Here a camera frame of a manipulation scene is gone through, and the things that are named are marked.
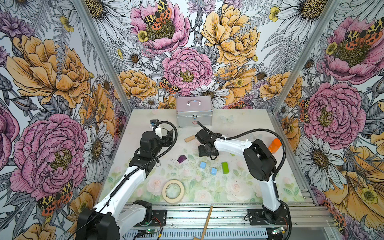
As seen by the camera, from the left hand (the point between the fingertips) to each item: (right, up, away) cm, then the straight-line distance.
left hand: (166, 134), depth 82 cm
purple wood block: (+7, -16, +12) cm, 21 cm away
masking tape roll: (+6, -33, -4) cm, 34 cm away
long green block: (+34, -21, +8) cm, 40 cm away
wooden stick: (+21, -43, -9) cm, 48 cm away
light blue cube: (+20, -19, +10) cm, 29 cm away
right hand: (+23, -15, +14) cm, 31 cm away
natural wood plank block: (+11, -4, +23) cm, 26 cm away
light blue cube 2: (+26, -22, +6) cm, 35 cm away
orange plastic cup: (+63, -7, +10) cm, 65 cm away
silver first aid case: (+11, +15, +22) cm, 29 cm away
